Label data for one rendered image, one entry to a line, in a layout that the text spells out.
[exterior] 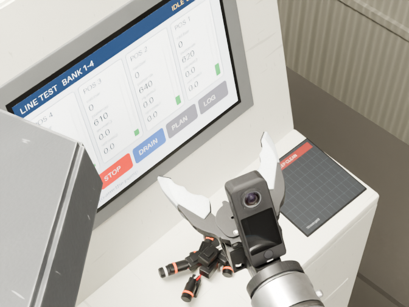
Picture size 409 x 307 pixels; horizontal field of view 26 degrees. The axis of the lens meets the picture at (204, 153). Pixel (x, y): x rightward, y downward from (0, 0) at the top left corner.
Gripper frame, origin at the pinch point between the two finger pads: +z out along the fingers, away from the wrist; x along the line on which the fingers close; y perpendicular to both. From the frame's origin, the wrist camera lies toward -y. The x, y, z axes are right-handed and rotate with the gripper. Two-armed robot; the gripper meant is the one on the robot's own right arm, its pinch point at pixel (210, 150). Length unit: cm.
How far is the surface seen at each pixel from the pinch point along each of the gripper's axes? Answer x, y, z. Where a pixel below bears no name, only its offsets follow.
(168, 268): -10.0, 43.3, 9.0
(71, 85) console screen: -13.1, 5.6, 23.5
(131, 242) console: -14.1, 42.1, 16.0
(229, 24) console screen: 14.9, 17.7, 33.2
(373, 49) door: 78, 125, 93
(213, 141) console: 6.4, 37.4, 25.9
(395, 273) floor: 55, 154, 34
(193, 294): -7.8, 44.1, 3.0
